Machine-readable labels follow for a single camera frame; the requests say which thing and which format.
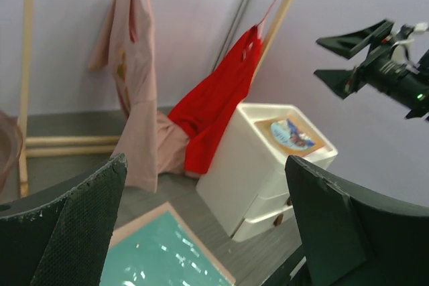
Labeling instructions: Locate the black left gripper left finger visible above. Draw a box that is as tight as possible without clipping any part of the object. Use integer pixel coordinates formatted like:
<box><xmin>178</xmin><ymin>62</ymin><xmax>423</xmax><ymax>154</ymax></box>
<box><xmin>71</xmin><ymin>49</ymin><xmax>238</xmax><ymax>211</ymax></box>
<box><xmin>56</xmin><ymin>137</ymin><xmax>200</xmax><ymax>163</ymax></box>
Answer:
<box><xmin>1</xmin><ymin>153</ymin><xmax>127</xmax><ymax>285</ymax></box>

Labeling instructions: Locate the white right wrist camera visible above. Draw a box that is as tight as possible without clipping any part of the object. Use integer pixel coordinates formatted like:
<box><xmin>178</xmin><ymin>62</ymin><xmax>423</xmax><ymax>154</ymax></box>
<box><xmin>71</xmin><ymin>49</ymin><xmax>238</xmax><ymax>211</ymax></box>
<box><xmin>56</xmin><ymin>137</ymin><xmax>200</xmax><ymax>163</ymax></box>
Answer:
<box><xmin>389</xmin><ymin>22</ymin><xmax>428</xmax><ymax>77</ymax></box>

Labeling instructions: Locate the metal corner post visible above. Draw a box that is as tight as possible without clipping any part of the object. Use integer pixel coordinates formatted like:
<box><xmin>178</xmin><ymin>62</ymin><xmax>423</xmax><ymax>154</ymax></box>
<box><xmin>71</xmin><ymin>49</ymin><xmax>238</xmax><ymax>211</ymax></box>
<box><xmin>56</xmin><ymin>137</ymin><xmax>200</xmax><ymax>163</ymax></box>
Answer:
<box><xmin>211</xmin><ymin>0</ymin><xmax>250</xmax><ymax>72</ymax></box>

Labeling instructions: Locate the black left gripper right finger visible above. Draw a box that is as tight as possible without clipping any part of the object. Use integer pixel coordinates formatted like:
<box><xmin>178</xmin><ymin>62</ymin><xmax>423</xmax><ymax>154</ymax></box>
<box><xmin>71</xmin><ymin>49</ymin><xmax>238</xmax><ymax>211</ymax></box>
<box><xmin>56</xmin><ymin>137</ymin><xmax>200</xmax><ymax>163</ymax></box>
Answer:
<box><xmin>285</xmin><ymin>156</ymin><xmax>428</xmax><ymax>285</ymax></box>

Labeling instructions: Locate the pink board under mat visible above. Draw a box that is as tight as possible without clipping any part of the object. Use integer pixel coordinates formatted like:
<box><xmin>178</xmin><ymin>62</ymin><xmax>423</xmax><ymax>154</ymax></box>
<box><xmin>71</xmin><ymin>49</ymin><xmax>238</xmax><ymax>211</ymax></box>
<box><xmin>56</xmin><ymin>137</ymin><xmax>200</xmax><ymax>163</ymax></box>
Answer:
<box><xmin>109</xmin><ymin>201</ymin><xmax>237</xmax><ymax>286</ymax></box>

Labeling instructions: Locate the white drawer storage box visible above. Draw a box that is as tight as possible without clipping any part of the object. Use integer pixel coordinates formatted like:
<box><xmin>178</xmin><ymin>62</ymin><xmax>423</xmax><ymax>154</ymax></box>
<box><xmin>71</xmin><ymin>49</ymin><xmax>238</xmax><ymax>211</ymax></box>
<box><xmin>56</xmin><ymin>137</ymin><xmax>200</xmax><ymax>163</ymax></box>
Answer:
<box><xmin>196</xmin><ymin>102</ymin><xmax>338</xmax><ymax>242</ymax></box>

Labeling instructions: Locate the red t shirt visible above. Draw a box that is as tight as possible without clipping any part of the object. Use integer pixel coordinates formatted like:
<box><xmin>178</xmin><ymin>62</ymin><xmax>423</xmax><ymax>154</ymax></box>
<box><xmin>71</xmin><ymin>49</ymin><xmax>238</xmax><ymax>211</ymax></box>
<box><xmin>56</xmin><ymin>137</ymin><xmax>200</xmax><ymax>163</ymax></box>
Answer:
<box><xmin>168</xmin><ymin>25</ymin><xmax>262</xmax><ymax>175</ymax></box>

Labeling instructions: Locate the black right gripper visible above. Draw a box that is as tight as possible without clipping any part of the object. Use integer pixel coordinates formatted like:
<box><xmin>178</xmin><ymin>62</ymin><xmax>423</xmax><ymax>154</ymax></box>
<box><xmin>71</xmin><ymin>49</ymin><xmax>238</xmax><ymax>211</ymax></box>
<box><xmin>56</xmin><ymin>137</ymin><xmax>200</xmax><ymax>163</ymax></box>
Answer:
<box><xmin>314</xmin><ymin>19</ymin><xmax>428</xmax><ymax>119</ymax></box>

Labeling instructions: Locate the pink t shirt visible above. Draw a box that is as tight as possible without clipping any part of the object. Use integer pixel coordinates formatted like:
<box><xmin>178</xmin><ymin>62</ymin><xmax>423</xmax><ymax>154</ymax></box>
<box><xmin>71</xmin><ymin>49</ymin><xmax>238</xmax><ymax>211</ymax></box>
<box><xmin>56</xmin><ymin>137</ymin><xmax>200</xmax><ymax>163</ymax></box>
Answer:
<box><xmin>88</xmin><ymin>0</ymin><xmax>189</xmax><ymax>192</ymax></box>

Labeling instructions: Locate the wooden clothes rack frame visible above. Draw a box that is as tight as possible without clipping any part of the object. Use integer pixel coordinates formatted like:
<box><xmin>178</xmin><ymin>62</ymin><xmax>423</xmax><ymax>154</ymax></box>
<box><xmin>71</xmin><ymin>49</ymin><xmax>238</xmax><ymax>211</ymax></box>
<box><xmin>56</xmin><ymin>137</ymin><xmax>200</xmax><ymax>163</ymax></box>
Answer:
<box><xmin>18</xmin><ymin>0</ymin><xmax>293</xmax><ymax>197</ymax></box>

